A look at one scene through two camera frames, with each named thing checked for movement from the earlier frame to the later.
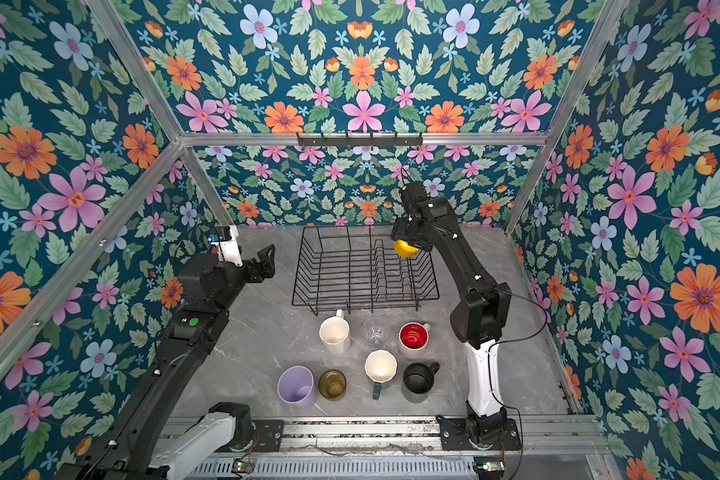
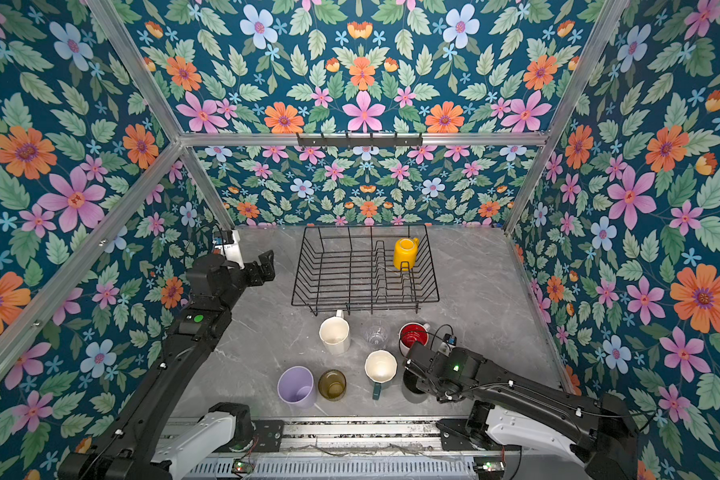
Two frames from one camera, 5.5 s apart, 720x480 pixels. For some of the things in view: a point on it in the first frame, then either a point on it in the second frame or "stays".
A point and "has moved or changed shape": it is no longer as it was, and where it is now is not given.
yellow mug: (404, 249) has moved or changed shape
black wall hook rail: (360, 140) stays
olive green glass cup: (332, 384) stays
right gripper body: (403, 229) → (431, 388)
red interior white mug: (413, 339) stays
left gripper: (266, 265) stays
